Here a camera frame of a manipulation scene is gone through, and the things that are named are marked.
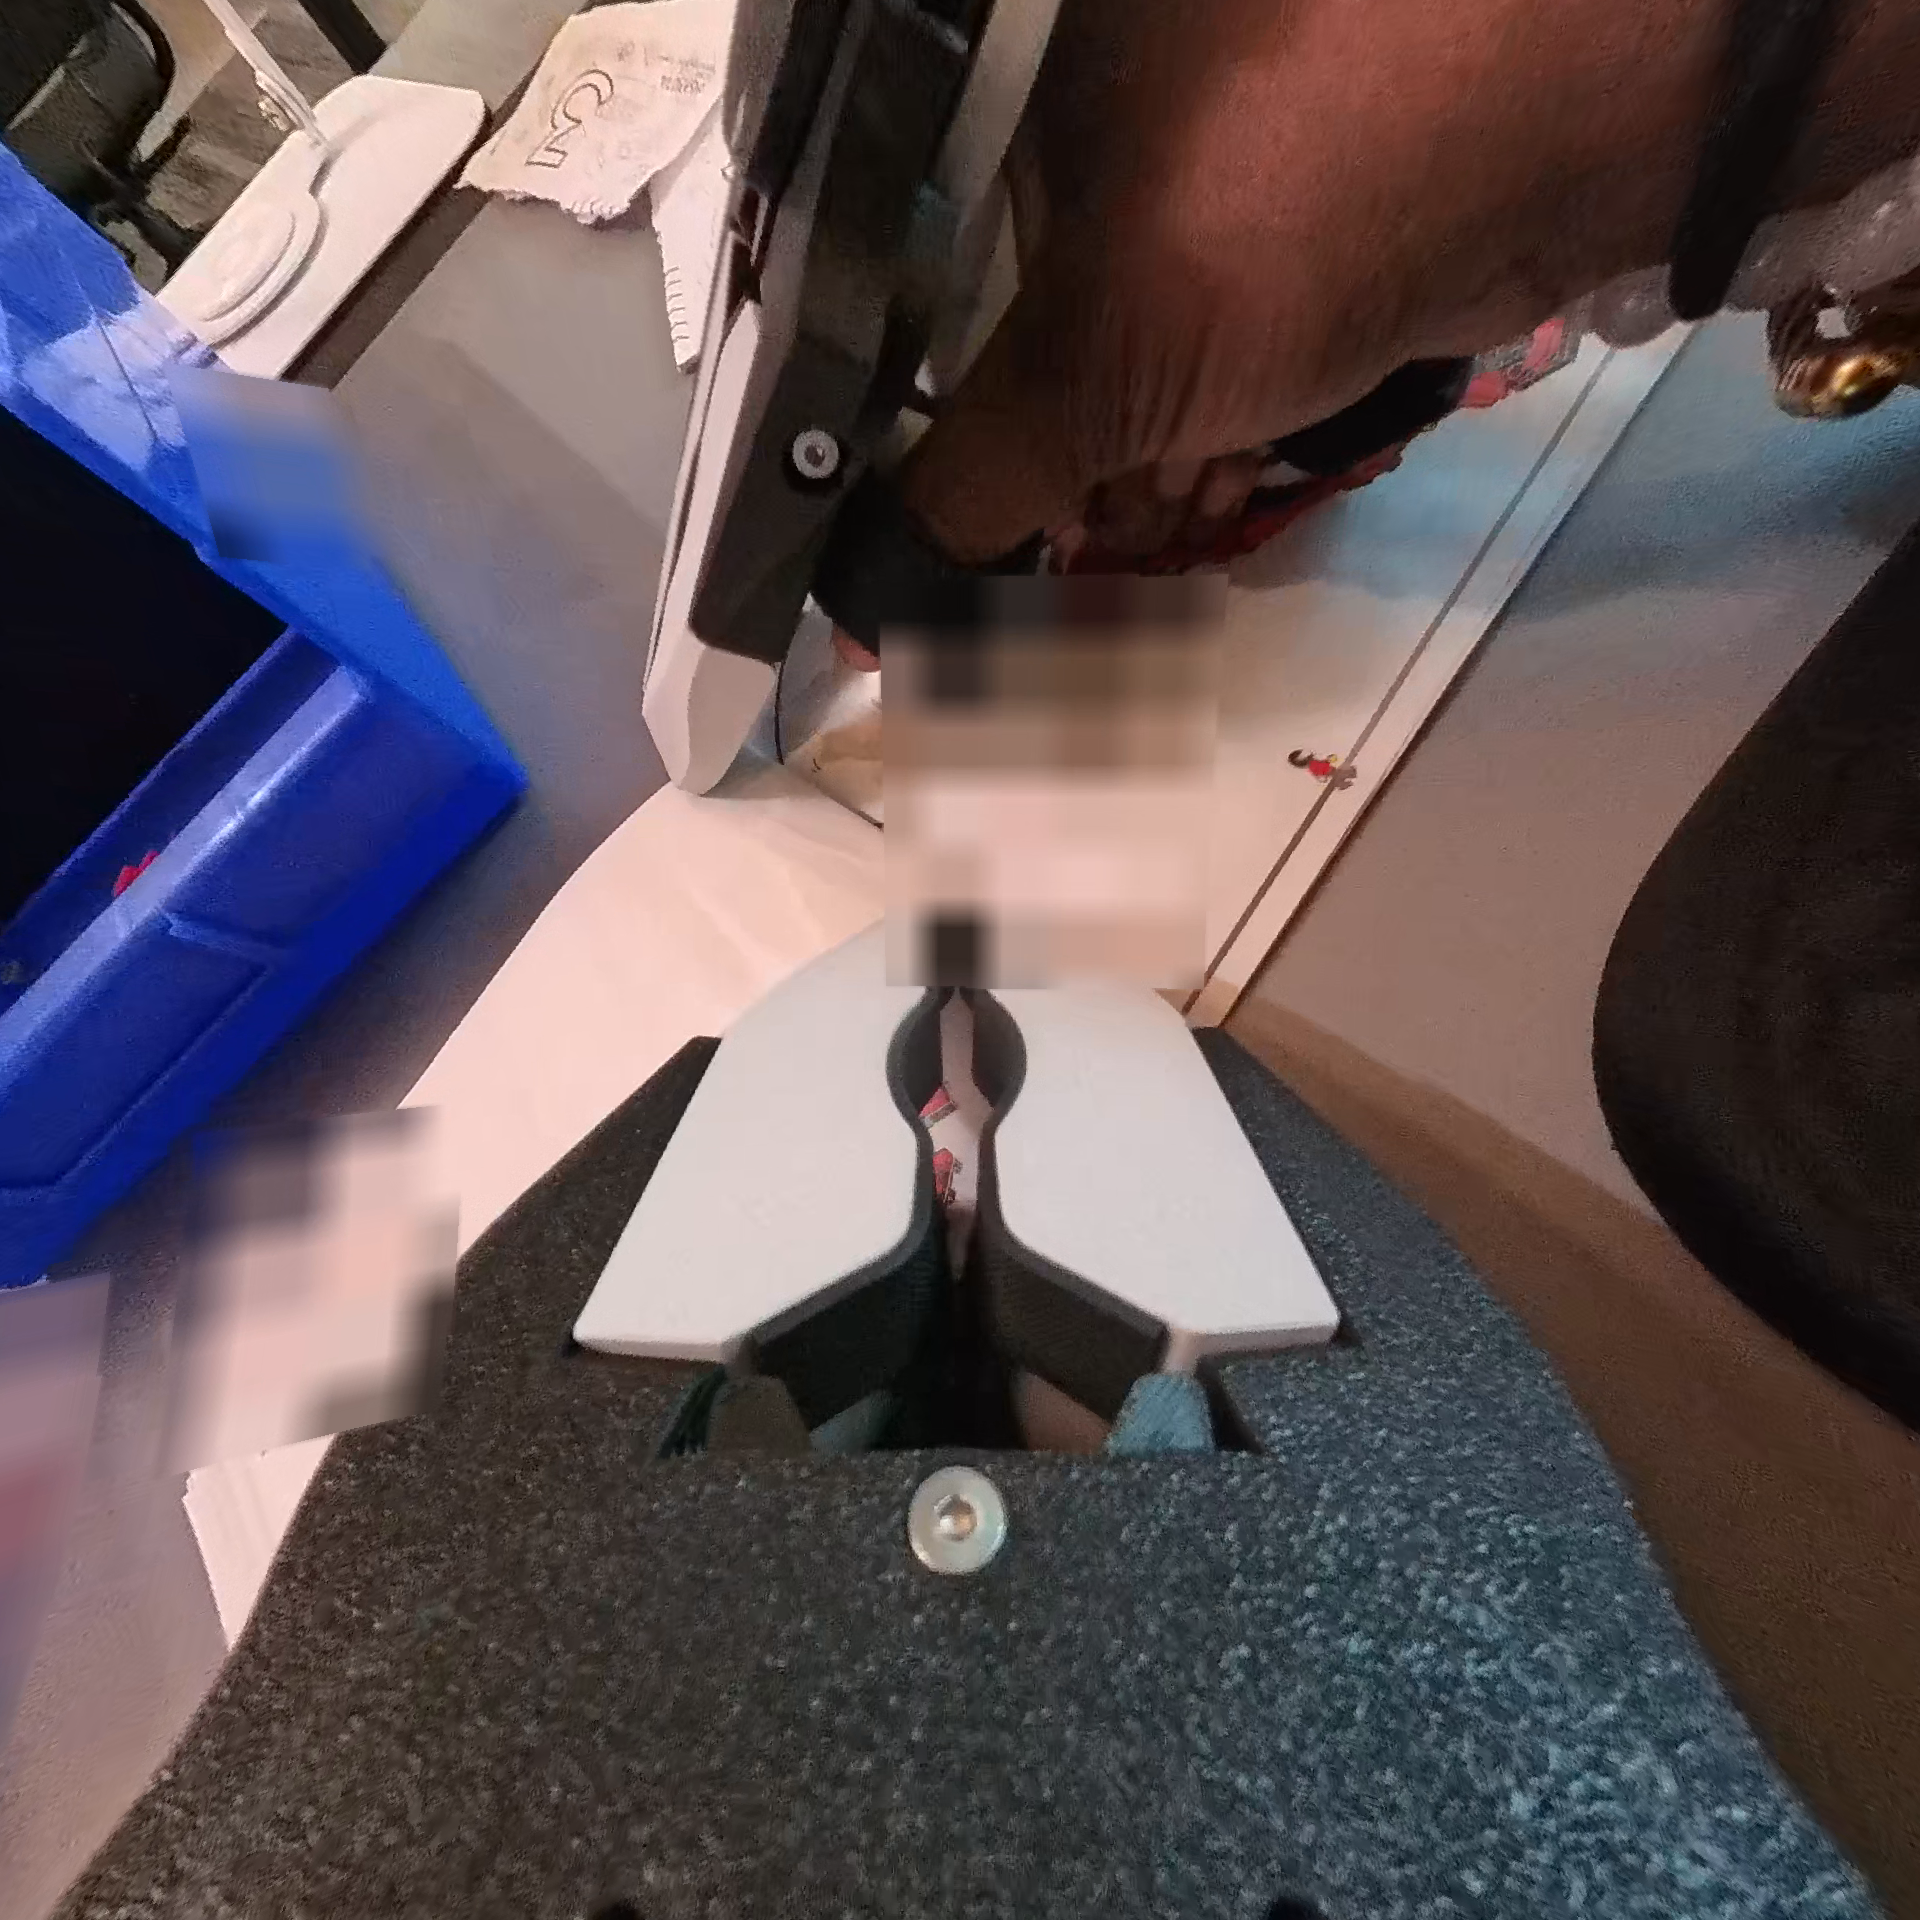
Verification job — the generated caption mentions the clear bead bracelet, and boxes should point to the clear bead bracelet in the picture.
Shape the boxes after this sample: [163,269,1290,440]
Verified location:
[1560,181,1920,354]

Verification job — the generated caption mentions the torn white paper bag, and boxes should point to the torn white paper bag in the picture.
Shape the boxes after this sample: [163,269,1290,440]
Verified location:
[457,24,724,230]

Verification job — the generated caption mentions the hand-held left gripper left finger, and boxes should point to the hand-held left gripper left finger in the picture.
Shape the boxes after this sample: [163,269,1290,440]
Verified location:
[573,961,953,1368]

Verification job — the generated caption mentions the gold bracelet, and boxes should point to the gold bracelet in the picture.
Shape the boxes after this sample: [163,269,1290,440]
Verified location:
[1766,286,1920,422]

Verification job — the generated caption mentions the white instruction booklet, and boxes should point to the white instruction booklet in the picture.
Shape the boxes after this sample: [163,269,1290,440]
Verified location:
[188,323,1696,1636]

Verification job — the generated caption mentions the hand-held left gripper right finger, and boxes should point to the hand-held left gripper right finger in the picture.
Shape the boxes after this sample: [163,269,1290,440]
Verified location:
[960,986,1344,1376]

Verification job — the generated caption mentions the blue divided plastic bin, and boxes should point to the blue divided plastic bin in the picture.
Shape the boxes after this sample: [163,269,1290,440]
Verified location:
[0,141,531,1291]

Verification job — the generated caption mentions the black wrist band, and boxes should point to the black wrist band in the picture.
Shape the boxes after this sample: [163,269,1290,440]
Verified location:
[1668,0,1850,320]

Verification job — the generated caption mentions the person's right forearm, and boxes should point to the person's right forearm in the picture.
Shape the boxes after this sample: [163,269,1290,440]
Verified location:
[1822,0,1920,212]

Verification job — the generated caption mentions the person's right hand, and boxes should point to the person's right hand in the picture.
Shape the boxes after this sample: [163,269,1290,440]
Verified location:
[896,0,1741,579]

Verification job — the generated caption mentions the white printed paper bag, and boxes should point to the white printed paper bag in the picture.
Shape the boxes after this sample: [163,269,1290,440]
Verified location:
[651,128,740,373]

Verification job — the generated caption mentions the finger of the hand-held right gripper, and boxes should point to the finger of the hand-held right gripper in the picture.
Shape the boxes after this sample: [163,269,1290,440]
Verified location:
[642,188,789,800]

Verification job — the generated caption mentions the black office chair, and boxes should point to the black office chair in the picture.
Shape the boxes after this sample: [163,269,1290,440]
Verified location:
[0,0,197,265]

